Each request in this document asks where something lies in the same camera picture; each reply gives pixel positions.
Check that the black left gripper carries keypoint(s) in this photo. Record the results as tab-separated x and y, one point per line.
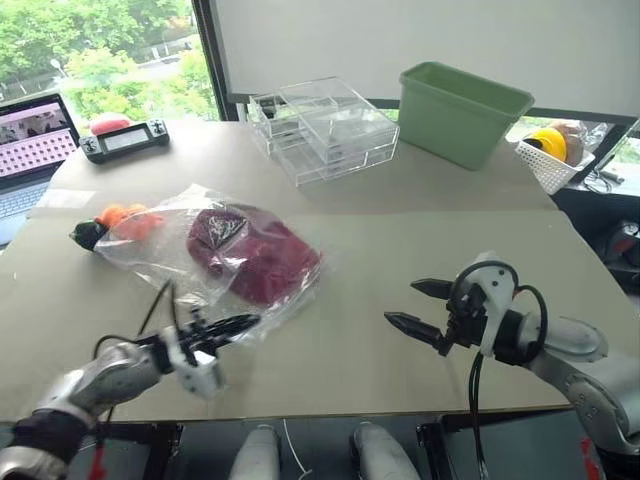
200	335

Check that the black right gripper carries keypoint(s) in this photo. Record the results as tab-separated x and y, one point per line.
467	315

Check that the clear plastic bag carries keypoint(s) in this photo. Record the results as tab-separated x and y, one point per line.
165	260

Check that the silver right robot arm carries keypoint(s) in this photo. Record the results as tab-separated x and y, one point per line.
575	345

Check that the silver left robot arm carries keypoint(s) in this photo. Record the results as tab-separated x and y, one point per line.
115	372

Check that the maroon cap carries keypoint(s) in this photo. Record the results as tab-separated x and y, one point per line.
280	265

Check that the grey rounded robot leg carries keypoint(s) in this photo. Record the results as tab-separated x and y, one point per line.
382	455
257	455

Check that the orange toy carrot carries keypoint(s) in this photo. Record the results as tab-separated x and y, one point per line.
135	222

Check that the dark green toy vegetable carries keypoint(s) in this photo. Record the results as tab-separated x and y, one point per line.
87	235

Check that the white plastic basket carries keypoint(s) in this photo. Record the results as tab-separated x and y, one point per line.
550	172

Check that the green plastic bin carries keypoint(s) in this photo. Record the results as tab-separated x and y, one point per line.
460	120

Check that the clear acrylic drawer organizer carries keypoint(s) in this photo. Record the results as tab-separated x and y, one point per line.
340	135

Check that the yellow rounded item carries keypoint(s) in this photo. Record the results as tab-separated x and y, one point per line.
550	142

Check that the red and black device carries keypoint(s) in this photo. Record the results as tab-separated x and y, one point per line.
625	245

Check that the black handheld controller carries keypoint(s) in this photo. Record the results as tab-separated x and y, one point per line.
125	141

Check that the brown item in wrapper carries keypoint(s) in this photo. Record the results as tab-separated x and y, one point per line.
575	140

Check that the red rounded object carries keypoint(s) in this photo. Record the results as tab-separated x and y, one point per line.
110	123

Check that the white board panel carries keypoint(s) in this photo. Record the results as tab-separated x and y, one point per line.
425	35

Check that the open laptop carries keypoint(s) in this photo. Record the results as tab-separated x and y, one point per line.
30	145

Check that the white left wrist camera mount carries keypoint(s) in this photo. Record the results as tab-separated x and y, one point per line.
202	375

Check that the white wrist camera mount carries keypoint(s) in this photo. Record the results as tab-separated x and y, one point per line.
500	285
202	375

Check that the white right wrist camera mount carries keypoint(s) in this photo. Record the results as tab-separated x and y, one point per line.
500	285

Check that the black table frame bracket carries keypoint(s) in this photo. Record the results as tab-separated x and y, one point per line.
440	440
145	445

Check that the black window frame post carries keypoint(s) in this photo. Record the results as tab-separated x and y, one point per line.
207	60

